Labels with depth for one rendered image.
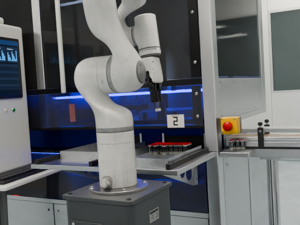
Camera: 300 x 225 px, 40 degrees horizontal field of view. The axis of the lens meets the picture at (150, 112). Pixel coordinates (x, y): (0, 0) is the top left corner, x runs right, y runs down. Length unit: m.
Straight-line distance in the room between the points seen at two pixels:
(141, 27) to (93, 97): 0.41
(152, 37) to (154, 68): 0.12
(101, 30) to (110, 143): 0.34
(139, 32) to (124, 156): 0.52
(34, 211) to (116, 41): 1.47
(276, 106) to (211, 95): 4.65
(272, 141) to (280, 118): 4.57
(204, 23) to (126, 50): 0.66
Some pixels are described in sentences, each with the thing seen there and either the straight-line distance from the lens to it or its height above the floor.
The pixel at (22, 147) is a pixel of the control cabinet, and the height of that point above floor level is 0.91.
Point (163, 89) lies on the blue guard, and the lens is 1.89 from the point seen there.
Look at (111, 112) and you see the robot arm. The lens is 1.25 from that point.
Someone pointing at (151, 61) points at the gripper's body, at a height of 1.27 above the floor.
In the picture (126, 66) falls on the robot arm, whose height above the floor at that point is 1.24.
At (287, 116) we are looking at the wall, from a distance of 6.40.
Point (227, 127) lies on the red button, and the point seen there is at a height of 0.99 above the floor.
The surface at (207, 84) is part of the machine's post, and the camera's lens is 1.80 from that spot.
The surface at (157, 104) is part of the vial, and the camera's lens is 1.55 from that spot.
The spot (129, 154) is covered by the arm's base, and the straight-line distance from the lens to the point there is 1.27.
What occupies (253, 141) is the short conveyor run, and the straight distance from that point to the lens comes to 1.88.
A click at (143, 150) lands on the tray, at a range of 1.85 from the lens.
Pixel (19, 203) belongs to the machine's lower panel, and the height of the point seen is 0.56.
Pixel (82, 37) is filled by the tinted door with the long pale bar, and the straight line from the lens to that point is 2.15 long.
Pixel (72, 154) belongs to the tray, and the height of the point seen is 0.90.
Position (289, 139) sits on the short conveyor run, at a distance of 1.84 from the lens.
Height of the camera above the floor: 1.16
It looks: 3 degrees down
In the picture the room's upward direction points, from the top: 3 degrees counter-clockwise
